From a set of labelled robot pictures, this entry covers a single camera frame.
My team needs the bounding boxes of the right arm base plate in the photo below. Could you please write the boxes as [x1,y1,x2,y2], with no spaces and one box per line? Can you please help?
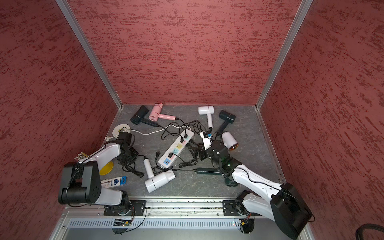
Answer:
[222,200,261,218]

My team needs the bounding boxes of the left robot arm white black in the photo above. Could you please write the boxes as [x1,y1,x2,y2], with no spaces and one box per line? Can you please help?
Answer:
[58,132,138,210]

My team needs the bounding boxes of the dark green hair dryer front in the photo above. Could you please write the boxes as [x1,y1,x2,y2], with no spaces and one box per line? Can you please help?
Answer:
[194,168,238,187]

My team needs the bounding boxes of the white power strip coloured sockets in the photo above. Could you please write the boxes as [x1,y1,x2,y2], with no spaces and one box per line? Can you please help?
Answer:
[158,129,195,169]

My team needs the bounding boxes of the black hair dryer back left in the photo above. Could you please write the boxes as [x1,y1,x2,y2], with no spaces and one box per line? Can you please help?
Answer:
[131,105,161,128]

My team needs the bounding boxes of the dark green hair dryer back right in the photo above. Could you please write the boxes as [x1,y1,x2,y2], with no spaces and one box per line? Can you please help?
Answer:
[216,110,236,135]

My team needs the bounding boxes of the dark green hair dryer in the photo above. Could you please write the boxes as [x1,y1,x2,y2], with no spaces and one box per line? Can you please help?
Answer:
[194,168,238,187]
[216,110,236,135]

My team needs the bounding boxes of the white tape roll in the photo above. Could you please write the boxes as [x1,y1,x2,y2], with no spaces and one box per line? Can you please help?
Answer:
[112,124,131,138]

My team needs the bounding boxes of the yellow pencil cup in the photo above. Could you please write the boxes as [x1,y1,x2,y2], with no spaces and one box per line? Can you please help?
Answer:
[74,151,114,176]

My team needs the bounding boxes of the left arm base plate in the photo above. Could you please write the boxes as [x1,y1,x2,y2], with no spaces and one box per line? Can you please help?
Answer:
[104,200,147,217]

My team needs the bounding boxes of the white blue box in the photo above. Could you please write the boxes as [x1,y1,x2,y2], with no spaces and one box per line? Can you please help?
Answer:
[101,176,127,189]

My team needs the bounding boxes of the large white hair dryer front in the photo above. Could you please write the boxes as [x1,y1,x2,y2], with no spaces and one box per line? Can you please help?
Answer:
[143,159,176,193]

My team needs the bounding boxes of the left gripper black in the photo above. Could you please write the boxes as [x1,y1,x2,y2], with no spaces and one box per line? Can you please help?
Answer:
[117,146,140,167]

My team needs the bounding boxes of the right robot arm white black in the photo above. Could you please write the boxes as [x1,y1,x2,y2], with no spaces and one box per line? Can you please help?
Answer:
[206,141,314,240]

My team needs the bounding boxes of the pink hair dryer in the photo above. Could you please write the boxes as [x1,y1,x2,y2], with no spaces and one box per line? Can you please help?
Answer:
[149,104,176,122]

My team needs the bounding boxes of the white power strip cable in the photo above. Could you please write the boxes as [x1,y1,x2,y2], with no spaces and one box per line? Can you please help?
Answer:
[104,127,169,142]

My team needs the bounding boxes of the black hose bottom right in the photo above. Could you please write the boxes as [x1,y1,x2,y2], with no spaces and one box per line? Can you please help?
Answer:
[355,223,384,240]

